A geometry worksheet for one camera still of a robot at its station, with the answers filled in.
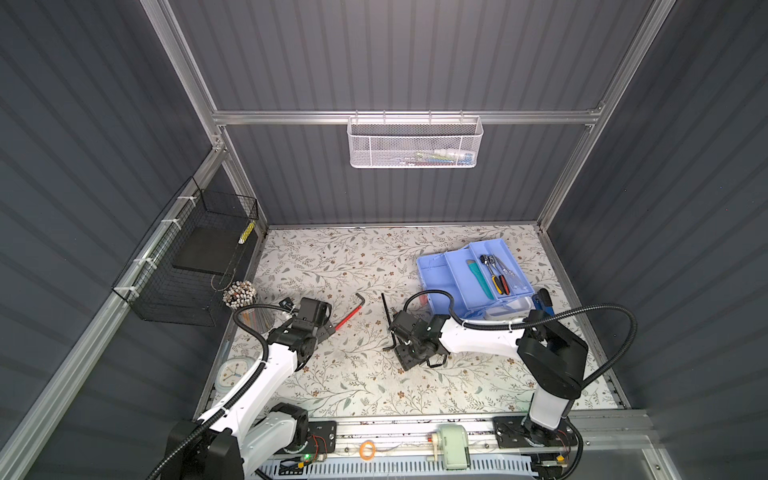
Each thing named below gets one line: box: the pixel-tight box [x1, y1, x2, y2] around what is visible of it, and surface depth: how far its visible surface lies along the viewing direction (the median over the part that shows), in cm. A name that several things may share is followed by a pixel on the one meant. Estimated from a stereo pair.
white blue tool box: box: [417, 238, 535, 320], surface depth 95 cm
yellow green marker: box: [238, 220, 256, 244], surface depth 84 cm
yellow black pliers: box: [488, 254, 511, 295], surface depth 91 cm
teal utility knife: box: [466, 259, 495, 300], surface depth 95 cm
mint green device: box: [437, 424, 471, 470], surface depth 69 cm
